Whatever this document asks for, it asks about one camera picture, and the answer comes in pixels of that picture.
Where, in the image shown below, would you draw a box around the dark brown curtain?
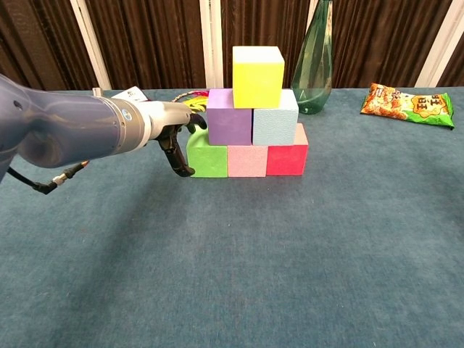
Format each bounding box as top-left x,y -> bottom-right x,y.
0,0 -> 464,96

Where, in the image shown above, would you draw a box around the light blue foam cube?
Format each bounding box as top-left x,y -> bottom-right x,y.
252,88 -> 300,146

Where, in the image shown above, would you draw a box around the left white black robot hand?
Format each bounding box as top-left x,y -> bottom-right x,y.
144,100 -> 208,178

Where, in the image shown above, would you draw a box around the purple foam cube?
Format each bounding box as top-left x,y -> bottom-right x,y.
206,88 -> 254,146

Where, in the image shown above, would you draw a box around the green plastic spray bottle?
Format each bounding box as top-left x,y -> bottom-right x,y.
290,0 -> 334,115

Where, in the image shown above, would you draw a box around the red and white folding fan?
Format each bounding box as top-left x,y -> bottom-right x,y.
110,86 -> 148,103

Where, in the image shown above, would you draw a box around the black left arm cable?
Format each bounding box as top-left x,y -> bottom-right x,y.
7,160 -> 91,196

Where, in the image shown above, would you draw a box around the blue felt table cover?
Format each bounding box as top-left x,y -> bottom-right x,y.
0,86 -> 464,348

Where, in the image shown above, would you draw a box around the orange green snack bag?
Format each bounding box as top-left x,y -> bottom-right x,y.
360,83 -> 455,131

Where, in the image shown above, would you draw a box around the pink foam cube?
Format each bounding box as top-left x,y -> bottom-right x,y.
226,144 -> 269,178

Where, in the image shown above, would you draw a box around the yellow foam cube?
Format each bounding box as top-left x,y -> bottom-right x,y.
232,45 -> 286,109

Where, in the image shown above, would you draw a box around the red foam cube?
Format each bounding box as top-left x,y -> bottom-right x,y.
266,122 -> 310,177

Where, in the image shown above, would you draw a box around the green foam cube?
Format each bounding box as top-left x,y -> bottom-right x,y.
186,130 -> 229,179

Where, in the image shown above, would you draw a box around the yellow feather shuttlecock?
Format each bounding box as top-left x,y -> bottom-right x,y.
183,90 -> 211,114

